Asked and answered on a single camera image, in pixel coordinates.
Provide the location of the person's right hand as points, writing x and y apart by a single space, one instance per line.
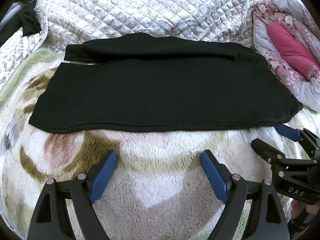
315 208

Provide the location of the dark cloth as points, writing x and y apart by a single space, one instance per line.
28 22

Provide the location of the grey cloth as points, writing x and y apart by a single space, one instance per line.
13 15

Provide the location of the pink floral comforter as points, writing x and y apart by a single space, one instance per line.
282 65

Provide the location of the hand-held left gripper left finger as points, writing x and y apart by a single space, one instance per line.
105 175

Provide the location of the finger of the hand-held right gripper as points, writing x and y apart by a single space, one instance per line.
265 150
287 131

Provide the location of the floral fleece blanket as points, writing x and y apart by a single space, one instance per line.
160 192

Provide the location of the quilted leaf-print bedspread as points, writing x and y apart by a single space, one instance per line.
150 7

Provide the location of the black pants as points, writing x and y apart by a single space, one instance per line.
160 92

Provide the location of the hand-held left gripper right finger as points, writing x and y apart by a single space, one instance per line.
213 175

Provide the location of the pink pillow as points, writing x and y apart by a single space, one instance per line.
290 45

